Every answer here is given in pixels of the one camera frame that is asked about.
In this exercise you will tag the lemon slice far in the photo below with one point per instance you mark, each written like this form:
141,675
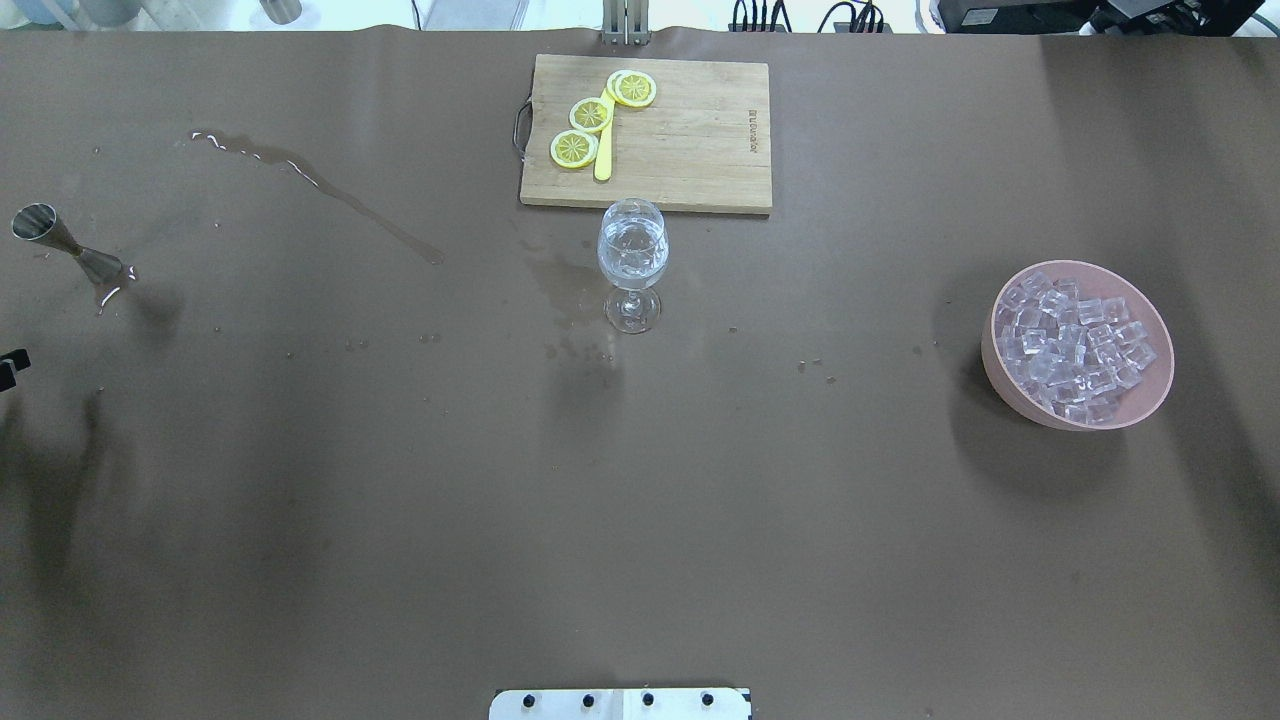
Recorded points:
633,88

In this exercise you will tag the steel double jigger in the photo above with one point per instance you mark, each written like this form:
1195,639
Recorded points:
41,223

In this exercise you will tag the lemon slice near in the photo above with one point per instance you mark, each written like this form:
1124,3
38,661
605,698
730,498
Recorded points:
573,149

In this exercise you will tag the aluminium frame post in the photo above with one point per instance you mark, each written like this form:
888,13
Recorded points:
626,22

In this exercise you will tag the bamboo cutting board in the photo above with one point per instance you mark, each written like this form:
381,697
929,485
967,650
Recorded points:
704,145

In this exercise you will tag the lemon slice middle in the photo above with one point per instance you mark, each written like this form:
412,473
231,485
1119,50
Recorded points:
592,115

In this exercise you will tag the clear wine glass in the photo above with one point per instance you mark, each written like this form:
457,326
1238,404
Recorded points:
633,252

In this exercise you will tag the lemon slice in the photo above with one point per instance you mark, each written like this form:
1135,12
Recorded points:
573,149
633,88
592,115

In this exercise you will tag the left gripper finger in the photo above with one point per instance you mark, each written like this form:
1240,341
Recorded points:
12,363

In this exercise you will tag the pink bowl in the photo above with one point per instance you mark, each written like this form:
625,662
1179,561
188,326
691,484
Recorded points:
1074,346

